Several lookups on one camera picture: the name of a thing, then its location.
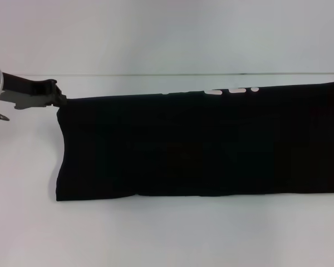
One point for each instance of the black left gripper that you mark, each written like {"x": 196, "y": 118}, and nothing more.
{"x": 28, "y": 93}

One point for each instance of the black shirt with FREE print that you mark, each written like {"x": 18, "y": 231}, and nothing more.
{"x": 197, "y": 144}

